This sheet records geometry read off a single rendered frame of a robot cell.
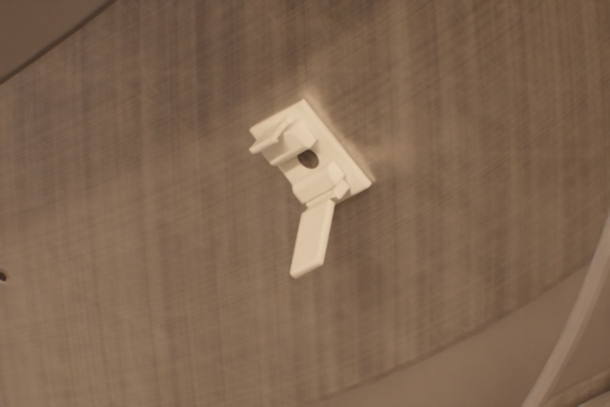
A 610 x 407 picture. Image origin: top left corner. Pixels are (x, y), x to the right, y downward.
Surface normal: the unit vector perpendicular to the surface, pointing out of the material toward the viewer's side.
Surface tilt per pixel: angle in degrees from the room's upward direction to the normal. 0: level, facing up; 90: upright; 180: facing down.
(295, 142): 90
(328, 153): 90
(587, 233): 90
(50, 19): 90
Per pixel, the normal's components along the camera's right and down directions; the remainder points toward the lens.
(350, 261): -0.44, 0.54
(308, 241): -0.74, -0.48
